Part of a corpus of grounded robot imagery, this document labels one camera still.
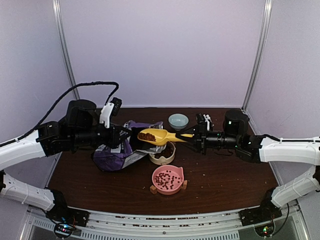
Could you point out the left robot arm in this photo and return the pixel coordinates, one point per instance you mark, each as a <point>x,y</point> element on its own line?
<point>77,129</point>

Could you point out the aluminium front rail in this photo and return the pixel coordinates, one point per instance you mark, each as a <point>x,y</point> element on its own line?
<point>225,225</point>

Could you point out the light blue ceramic bowl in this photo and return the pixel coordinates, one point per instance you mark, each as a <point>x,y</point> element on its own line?
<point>178,121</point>

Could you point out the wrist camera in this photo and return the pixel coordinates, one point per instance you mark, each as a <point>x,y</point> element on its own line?
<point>205,120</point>
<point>109,110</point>

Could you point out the cream pet bowl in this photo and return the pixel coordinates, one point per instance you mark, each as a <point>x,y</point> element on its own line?
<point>163,161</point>

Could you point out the brown kibble in scoop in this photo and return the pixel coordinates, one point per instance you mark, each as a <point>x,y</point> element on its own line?
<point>147,137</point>

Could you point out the right aluminium frame post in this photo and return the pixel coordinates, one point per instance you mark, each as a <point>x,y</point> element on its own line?
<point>264,30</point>

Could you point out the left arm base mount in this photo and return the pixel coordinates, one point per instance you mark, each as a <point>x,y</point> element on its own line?
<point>65,219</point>

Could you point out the aluminium frame post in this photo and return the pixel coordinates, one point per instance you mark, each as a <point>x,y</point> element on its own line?
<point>264,30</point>
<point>63,42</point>

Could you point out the purple puppy food bag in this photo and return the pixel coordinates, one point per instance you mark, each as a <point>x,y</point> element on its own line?
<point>129,151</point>

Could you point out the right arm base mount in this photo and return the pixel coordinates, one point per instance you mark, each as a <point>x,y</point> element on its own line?
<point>262,217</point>

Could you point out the yellow plastic scoop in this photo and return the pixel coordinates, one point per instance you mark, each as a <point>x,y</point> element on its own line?
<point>162,136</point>

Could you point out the brown kibble in pink bowl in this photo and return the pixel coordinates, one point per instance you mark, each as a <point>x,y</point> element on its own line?
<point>167,180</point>

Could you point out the left aluminium frame post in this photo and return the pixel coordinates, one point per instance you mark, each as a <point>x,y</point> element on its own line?
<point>63,42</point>

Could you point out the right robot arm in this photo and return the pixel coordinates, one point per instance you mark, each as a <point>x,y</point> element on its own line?
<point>259,149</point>

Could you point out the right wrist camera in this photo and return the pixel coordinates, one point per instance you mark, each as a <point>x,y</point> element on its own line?
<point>205,120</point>

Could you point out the pink pet bowl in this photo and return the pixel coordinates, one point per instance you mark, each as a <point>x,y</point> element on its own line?
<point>179,170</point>

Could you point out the brown kibble in cream bowl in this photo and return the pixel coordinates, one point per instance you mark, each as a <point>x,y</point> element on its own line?
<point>166,153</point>

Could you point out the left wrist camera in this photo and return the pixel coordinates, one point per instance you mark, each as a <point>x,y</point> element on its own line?
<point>109,110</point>

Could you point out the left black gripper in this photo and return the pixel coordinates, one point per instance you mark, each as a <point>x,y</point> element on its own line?
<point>114,139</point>

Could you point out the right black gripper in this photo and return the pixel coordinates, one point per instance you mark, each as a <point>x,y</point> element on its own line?
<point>199,139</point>

